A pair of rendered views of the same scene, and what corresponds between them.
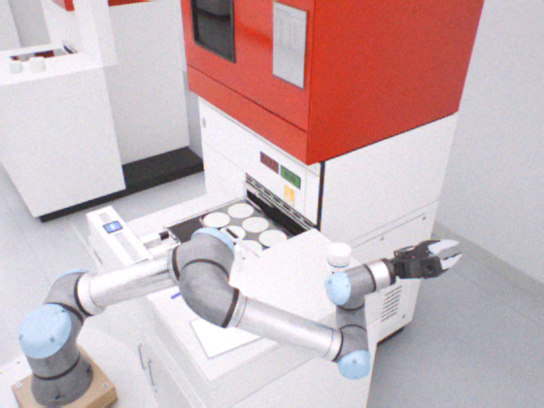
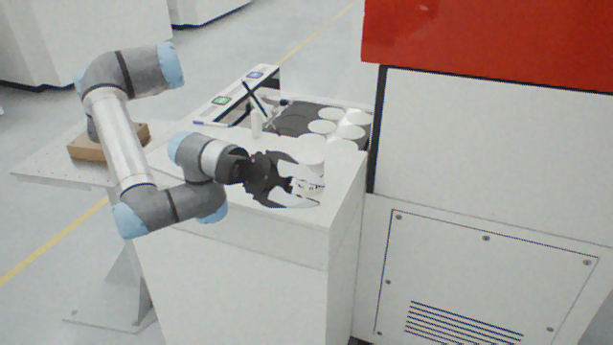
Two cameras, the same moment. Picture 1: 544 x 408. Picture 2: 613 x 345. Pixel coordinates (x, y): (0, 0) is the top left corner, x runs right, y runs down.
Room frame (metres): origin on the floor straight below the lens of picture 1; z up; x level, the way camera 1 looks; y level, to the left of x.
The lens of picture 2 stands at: (0.74, -0.91, 1.59)
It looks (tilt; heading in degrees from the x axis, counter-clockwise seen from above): 35 degrees down; 56
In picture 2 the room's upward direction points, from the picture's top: straight up
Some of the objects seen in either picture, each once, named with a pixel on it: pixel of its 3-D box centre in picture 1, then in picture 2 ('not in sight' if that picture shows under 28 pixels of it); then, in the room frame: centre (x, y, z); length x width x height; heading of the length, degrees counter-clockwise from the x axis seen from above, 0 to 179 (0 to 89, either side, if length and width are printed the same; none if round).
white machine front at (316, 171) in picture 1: (253, 166); (400, 82); (1.79, 0.05, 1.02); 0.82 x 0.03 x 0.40; 35
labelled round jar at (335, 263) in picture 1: (338, 260); (309, 172); (1.21, -0.22, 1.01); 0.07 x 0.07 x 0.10
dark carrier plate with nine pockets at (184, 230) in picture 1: (231, 234); (322, 126); (1.50, 0.13, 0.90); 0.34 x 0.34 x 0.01; 35
